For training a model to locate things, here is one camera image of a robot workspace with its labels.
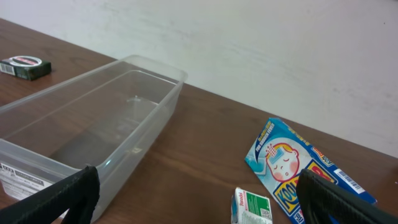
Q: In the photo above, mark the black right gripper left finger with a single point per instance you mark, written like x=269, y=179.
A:
x=76, y=196

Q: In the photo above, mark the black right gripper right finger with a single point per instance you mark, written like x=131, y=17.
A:
x=324, y=202

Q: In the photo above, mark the blue Kool Fever box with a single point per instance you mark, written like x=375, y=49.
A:
x=278, y=156

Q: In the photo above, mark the white green medicine box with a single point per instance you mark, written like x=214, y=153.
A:
x=250, y=208

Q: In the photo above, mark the clear plastic container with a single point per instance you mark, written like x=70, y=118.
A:
x=107, y=118

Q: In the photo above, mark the dark green small box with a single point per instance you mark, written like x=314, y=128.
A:
x=26, y=67

